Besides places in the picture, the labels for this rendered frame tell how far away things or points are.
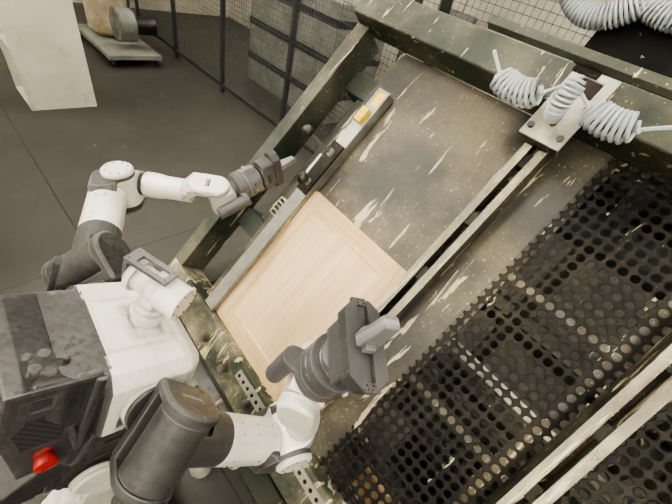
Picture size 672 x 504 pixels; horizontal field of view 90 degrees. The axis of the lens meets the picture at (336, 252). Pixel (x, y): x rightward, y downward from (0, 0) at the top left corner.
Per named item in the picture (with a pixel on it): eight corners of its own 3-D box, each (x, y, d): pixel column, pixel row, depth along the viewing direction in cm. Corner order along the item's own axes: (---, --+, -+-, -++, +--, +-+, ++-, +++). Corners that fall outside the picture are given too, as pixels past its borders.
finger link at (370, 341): (404, 324, 39) (376, 342, 44) (381, 320, 38) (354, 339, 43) (406, 337, 39) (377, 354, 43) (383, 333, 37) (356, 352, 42)
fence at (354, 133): (213, 301, 125) (204, 300, 122) (383, 94, 112) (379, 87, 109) (219, 311, 123) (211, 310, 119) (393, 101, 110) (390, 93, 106)
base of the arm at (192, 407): (187, 506, 55) (123, 521, 46) (151, 454, 62) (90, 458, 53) (238, 420, 58) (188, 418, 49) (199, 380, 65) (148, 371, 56)
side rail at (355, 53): (196, 261, 142) (174, 256, 132) (369, 45, 127) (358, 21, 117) (203, 270, 139) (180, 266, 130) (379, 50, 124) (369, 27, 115)
